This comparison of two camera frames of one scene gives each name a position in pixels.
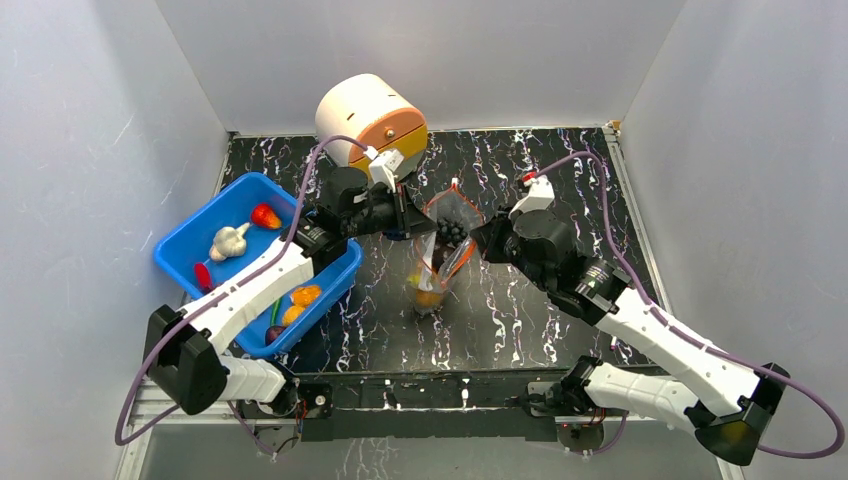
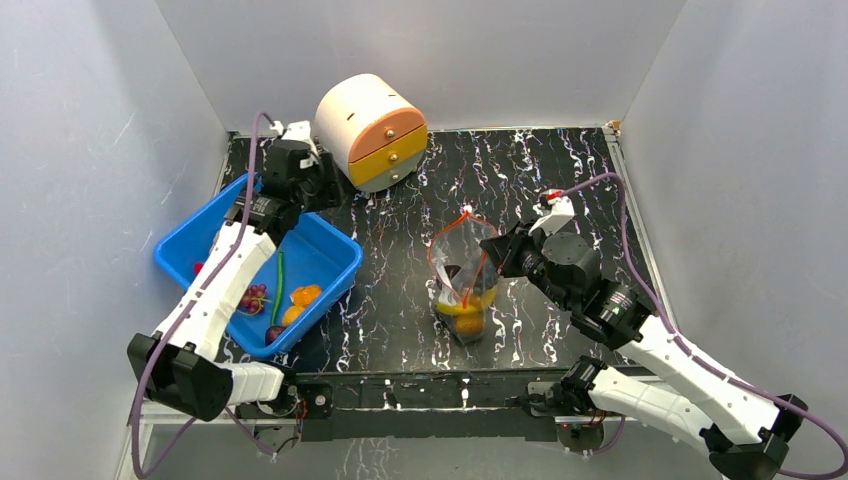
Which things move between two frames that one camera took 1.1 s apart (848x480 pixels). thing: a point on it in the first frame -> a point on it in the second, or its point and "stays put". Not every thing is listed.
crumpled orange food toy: [292, 313] stays put
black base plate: [466, 405] stays put
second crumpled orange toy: [303, 296] stays put
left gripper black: [408, 221] -> [330, 194]
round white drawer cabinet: [376, 113] stays put
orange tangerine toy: [428, 299] -> [469, 324]
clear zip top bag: [439, 254] -> [465, 277]
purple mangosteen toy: [272, 333] stays put
